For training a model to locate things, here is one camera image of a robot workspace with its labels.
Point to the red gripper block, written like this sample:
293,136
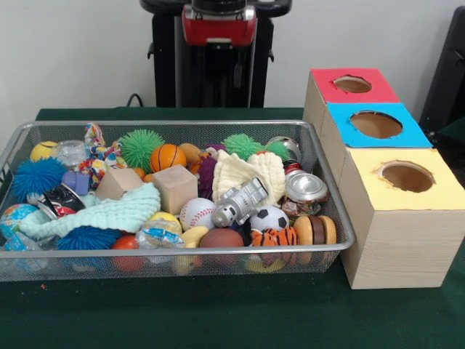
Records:
218,31

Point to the orange striped tiger plush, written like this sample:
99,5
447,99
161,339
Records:
272,237

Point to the wooden box with three holes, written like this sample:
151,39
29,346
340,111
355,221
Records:
399,247

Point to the cream knitted cloth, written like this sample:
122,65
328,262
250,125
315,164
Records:
232,171

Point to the orange basketball toy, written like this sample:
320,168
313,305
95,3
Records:
167,158

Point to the silver robot figure toy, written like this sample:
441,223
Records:
239,201

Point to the crushed silver drink can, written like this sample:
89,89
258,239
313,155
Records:
305,187

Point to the wooden cube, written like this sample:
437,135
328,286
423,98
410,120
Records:
174,189

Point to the white baseball toy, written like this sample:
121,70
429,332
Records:
196,214

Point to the black and white soccer ball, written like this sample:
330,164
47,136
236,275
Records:
270,218

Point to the wooden toy hamburger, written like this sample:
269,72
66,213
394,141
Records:
316,229

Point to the mint green knitted cloth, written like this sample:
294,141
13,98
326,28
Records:
109,212

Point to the black flat panel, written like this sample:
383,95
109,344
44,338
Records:
450,72

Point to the dark green table cloth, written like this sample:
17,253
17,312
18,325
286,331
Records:
218,316
454,145

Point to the blue spiky rubber ball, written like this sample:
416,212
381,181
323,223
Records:
36,180

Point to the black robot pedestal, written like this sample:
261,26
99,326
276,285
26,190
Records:
163,54

